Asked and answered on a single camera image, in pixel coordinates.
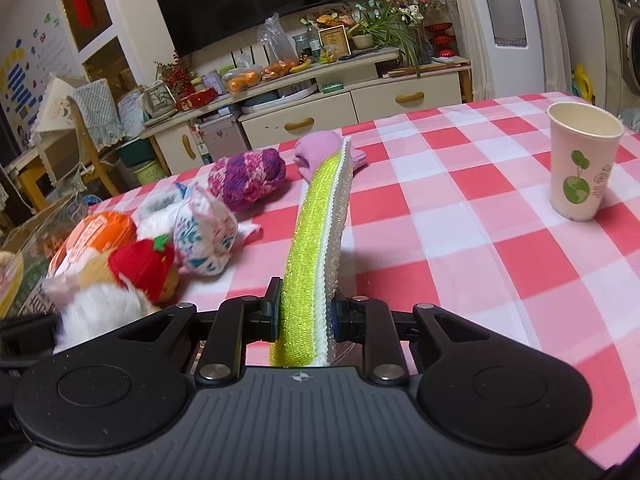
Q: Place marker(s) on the flower bouquet in vase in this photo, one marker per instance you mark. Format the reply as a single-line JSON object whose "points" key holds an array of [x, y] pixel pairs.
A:
{"points": [[397, 23]]}

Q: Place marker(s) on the red white checkered tablecloth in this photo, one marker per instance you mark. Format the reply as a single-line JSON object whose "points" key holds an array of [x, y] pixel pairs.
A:
{"points": [[453, 208]]}

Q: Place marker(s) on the white fluffy plush toy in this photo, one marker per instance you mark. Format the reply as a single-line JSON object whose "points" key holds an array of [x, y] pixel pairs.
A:
{"points": [[99, 309]]}

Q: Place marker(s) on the paper cup green print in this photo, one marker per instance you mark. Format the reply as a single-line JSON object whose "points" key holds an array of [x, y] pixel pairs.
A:
{"points": [[584, 143]]}

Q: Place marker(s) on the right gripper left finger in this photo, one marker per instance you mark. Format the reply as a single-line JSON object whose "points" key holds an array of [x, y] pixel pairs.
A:
{"points": [[238, 322]]}

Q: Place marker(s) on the floral fabric bundle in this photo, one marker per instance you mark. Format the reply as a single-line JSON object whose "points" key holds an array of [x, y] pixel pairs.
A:
{"points": [[207, 234]]}

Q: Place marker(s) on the pink cloth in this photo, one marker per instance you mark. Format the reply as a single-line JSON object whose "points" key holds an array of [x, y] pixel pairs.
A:
{"points": [[313, 149]]}

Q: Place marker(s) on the bag of oranges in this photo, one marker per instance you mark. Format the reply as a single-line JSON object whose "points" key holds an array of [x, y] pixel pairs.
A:
{"points": [[238, 81]]}

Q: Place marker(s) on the green waste bin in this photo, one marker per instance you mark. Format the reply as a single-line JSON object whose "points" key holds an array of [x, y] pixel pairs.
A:
{"points": [[149, 172]]}

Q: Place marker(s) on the framed picture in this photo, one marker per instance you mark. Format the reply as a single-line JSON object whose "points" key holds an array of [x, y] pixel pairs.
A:
{"points": [[334, 39]]}

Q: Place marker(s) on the wooden chair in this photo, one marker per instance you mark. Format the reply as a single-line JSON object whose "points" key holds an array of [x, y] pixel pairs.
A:
{"points": [[97, 127]]}

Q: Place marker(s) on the white standing air conditioner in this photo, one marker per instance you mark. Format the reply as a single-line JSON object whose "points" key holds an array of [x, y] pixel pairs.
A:
{"points": [[503, 41]]}

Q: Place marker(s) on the washing machine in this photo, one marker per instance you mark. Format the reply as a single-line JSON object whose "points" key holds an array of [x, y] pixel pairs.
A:
{"points": [[628, 26]]}

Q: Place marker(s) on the pink storage box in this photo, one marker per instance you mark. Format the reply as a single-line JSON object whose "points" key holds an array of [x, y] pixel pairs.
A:
{"points": [[224, 137]]}

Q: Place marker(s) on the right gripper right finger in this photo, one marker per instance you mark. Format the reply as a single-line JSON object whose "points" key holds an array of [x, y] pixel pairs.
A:
{"points": [[370, 323]]}

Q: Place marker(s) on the bear plush strawberry hat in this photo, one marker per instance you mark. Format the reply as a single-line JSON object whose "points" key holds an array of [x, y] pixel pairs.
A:
{"points": [[146, 265]]}

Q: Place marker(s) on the yellow green cleaning pad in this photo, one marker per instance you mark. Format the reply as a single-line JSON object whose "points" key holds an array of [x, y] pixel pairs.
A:
{"points": [[311, 272]]}

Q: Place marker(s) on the purple knitted hat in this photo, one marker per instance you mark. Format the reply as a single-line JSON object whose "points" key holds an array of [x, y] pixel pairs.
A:
{"points": [[241, 180]]}

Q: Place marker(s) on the cream tv cabinet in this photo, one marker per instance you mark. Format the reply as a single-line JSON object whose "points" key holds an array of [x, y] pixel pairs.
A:
{"points": [[322, 97]]}

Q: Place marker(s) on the red candle holder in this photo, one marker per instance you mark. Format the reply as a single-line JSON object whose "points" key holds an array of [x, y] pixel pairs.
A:
{"points": [[441, 40]]}

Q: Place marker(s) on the orange snack packet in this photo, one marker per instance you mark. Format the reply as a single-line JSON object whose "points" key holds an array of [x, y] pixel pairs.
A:
{"points": [[94, 235]]}

